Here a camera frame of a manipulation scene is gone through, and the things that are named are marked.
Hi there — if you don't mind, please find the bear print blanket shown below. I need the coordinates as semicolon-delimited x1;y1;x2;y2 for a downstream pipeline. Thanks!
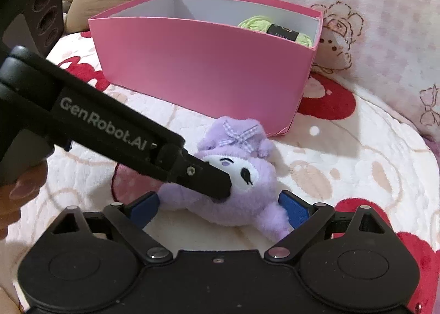
0;30;440;314

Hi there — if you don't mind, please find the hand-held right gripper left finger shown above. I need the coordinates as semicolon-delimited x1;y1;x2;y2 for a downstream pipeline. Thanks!
51;191;173;264

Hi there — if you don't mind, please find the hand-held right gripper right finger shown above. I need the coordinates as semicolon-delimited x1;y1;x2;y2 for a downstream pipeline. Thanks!
264;190;396;262

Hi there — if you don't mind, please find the pink cardboard box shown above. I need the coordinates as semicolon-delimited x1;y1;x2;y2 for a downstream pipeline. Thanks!
89;0;324;137

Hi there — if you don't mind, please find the green yarn ball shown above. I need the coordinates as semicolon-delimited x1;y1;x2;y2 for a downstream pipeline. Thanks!
237;15;315;48

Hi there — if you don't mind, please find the person's left hand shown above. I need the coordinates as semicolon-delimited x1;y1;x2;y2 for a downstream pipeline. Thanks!
0;162;48;241

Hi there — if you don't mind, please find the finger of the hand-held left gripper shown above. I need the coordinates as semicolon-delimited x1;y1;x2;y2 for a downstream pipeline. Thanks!
153;144;233;203

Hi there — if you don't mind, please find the purple plush toy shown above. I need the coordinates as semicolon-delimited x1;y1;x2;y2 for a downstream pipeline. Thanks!
156;115;291;242

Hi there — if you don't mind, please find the pink floral pillow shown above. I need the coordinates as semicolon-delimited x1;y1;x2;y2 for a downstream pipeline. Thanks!
240;0;440;150

